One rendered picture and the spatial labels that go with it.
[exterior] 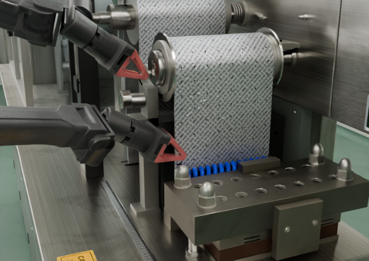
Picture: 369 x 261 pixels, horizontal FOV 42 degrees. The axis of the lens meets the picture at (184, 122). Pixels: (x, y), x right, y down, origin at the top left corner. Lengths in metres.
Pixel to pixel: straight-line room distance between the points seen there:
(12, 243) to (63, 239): 1.85
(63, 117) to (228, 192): 0.35
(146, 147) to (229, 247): 0.25
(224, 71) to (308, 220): 0.35
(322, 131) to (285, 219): 0.50
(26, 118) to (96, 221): 0.42
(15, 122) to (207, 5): 0.66
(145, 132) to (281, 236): 0.34
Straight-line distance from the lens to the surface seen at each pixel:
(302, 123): 1.20
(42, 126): 0.81
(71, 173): 1.41
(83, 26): 0.95
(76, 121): 0.86
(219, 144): 1.07
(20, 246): 2.88
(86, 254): 0.98
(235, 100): 1.06
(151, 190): 1.14
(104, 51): 0.97
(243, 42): 1.07
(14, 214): 3.24
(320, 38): 1.10
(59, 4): 0.96
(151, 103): 1.06
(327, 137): 1.42
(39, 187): 1.34
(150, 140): 0.97
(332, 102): 1.08
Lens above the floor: 1.45
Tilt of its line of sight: 17 degrees down
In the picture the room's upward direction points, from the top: straight up
